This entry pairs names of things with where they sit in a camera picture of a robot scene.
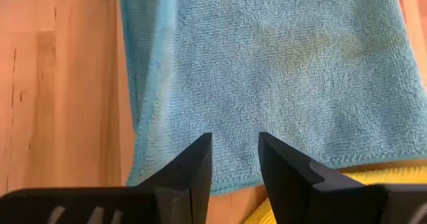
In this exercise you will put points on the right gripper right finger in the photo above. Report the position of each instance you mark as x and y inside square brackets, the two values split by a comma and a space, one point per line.
[300, 194]

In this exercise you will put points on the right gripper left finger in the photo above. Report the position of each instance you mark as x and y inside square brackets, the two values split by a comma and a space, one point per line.
[180, 190]

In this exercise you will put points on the yellow microfiber towel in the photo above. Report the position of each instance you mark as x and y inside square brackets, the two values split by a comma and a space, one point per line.
[383, 175]

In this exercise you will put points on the blue microfiber towel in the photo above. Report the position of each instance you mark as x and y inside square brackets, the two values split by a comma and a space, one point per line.
[267, 67]

